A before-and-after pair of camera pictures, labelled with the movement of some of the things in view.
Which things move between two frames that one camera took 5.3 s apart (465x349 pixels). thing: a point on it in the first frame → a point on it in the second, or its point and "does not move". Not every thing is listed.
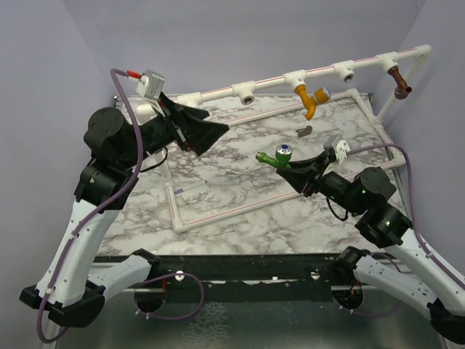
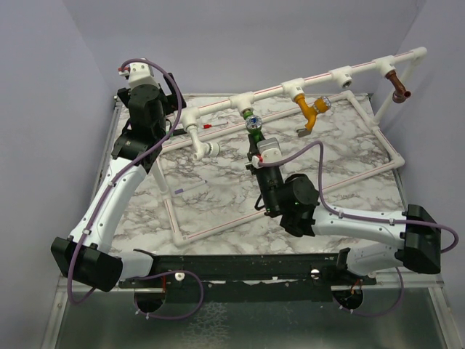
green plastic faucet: [282, 156] → [253, 123]
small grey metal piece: [304, 131] does not move
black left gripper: [200, 134] → [173, 102]
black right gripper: [302, 171] → [253, 150]
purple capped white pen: [189, 187] does not move
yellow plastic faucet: [321, 95] → [321, 105]
